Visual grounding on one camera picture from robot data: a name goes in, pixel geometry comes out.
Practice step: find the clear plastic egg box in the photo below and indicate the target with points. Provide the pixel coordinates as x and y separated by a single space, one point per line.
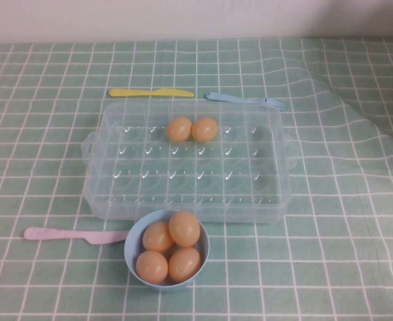
236 194

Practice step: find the tan egg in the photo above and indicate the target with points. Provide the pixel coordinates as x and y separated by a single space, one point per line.
156 238
185 265
151 266
184 229
178 128
204 128

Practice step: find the light blue bowl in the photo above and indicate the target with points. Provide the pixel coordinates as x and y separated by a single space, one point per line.
129 254

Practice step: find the pink plastic knife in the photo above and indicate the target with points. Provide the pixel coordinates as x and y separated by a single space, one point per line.
65 234

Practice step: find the green checkered tablecloth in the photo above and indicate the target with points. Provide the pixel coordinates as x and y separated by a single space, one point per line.
333 234

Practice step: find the yellow plastic knife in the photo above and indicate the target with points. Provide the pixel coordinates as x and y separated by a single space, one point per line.
139 93

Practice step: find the light blue plastic fork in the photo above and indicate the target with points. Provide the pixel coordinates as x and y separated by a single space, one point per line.
229 98

